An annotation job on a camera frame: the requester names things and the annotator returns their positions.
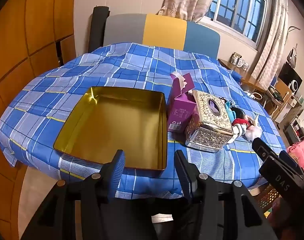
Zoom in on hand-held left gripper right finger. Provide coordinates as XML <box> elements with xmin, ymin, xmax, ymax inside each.
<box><xmin>174</xmin><ymin>149</ymin><xmax>278</xmax><ymax>240</ymax></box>

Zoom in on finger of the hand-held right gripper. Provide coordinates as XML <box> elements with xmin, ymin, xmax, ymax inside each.
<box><xmin>279</xmin><ymin>150</ymin><xmax>299</xmax><ymax>171</ymax></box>
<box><xmin>252</xmin><ymin>138</ymin><xmax>276</xmax><ymax>161</ymax></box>

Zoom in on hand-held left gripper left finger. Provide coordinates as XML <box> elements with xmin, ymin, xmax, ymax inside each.
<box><xmin>21</xmin><ymin>149</ymin><xmax>126</xmax><ymax>240</ymax></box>

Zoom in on clear plastic bag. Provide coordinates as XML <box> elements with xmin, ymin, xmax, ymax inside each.
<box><xmin>242</xmin><ymin>126</ymin><xmax>262</xmax><ymax>141</ymax></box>

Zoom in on white sock with blue stripe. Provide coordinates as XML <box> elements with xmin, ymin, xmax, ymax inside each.
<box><xmin>227</xmin><ymin>124</ymin><xmax>248</xmax><ymax>143</ymax></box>

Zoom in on gold square tin box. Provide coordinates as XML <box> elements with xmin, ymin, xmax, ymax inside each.
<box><xmin>53</xmin><ymin>86</ymin><xmax>168</xmax><ymax>171</ymax></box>

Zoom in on blue plush toy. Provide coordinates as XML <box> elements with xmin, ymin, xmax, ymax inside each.
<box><xmin>225</xmin><ymin>103</ymin><xmax>237</xmax><ymax>121</ymax></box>

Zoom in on pink blanket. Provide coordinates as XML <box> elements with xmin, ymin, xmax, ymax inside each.
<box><xmin>286</xmin><ymin>135</ymin><xmax>304</xmax><ymax>174</ymax></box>

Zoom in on woven rattan chair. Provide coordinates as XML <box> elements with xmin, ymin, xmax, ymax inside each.
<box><xmin>249</xmin><ymin>182</ymin><xmax>282</xmax><ymax>211</ymax></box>

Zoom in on ornate silver tissue box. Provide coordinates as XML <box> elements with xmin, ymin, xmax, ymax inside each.
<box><xmin>185</xmin><ymin>89</ymin><xmax>234</xmax><ymax>153</ymax></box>

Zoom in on purple cardboard box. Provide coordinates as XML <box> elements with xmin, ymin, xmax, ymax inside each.
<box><xmin>167</xmin><ymin>72</ymin><xmax>196</xmax><ymax>133</ymax></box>

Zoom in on white round fan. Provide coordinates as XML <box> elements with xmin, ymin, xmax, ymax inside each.
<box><xmin>289</xmin><ymin>79</ymin><xmax>302</xmax><ymax>93</ymax></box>

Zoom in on wooden desk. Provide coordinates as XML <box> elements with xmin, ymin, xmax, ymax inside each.
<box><xmin>218</xmin><ymin>59</ymin><xmax>268</xmax><ymax>94</ymax></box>

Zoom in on black monitor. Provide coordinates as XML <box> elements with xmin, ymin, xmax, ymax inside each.
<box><xmin>278</xmin><ymin>62</ymin><xmax>303</xmax><ymax>91</ymax></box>

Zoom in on packets on desk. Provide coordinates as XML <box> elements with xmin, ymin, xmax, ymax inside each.
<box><xmin>231</xmin><ymin>52</ymin><xmax>250</xmax><ymax>71</ymax></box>

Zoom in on blue plaid bed sheet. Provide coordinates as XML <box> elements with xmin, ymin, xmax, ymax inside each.
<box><xmin>0</xmin><ymin>41</ymin><xmax>287</xmax><ymax>200</ymax></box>

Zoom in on striped beige curtain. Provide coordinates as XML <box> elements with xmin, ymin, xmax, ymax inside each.
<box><xmin>250</xmin><ymin>0</ymin><xmax>290</xmax><ymax>80</ymax></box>

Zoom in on black chair back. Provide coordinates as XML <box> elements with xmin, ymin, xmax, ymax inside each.
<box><xmin>88</xmin><ymin>5</ymin><xmax>110</xmax><ymax>53</ymax></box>

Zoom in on grey yellow blue headboard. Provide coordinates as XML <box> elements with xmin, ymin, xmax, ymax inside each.
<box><xmin>103</xmin><ymin>14</ymin><xmax>221</xmax><ymax>60</ymax></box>

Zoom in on window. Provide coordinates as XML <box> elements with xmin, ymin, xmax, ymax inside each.
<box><xmin>207</xmin><ymin>0</ymin><xmax>270</xmax><ymax>46</ymax></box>

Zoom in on wooden wardrobe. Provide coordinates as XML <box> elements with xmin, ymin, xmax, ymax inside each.
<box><xmin>0</xmin><ymin>0</ymin><xmax>76</xmax><ymax>170</ymax></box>

